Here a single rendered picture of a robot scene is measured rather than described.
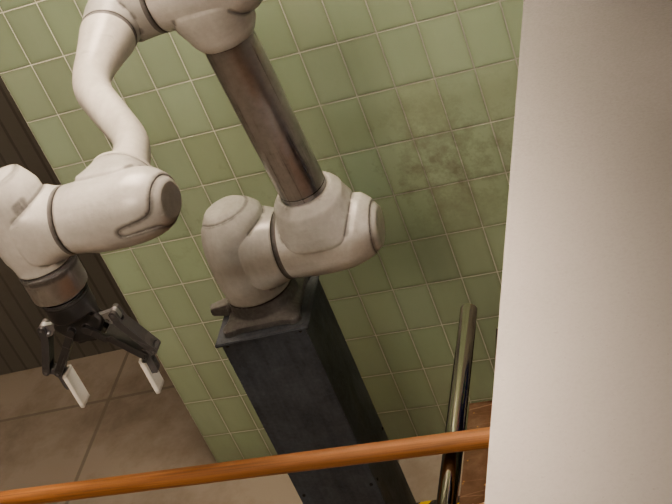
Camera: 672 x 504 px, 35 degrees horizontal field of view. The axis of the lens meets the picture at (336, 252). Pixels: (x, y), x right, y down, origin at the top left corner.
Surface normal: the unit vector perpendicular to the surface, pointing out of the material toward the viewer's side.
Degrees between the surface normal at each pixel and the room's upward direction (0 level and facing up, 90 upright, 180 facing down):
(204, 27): 103
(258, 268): 92
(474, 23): 90
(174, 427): 0
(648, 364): 0
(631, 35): 0
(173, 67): 90
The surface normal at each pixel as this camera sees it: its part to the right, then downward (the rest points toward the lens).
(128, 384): -0.33, -0.79
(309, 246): -0.15, 0.65
